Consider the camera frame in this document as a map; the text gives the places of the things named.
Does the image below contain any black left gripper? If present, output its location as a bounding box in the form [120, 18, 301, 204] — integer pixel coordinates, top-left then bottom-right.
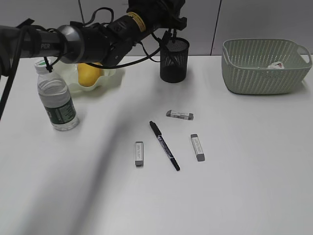
[152, 0, 187, 31]

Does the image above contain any grey white eraser top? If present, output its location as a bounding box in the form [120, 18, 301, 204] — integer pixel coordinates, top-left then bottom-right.
[166, 110, 194, 120]

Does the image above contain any yellow mango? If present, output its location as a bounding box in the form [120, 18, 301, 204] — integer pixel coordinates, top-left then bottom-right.
[77, 63, 103, 87]

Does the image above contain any pale green wavy plate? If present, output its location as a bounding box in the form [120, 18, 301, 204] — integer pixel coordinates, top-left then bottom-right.
[54, 62, 124, 94]

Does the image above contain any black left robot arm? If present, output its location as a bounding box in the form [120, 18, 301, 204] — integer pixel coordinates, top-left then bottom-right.
[0, 0, 187, 76]

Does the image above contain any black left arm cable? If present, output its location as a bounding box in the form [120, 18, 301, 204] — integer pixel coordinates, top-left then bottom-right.
[0, 6, 179, 120]

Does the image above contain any clear water bottle green label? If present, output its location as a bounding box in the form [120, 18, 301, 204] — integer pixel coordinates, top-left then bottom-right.
[34, 58, 79, 131]

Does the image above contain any black mesh pen holder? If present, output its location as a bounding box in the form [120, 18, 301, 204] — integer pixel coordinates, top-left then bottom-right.
[160, 38, 190, 83]

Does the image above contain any pale green woven basket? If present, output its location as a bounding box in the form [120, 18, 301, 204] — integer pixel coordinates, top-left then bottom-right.
[222, 38, 313, 95]

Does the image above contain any grey white eraser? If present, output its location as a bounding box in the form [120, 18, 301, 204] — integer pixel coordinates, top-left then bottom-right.
[166, 110, 194, 120]
[134, 141, 144, 167]
[190, 134, 205, 162]

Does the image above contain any white waste paper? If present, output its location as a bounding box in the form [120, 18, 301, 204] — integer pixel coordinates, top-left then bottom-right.
[267, 61, 285, 70]

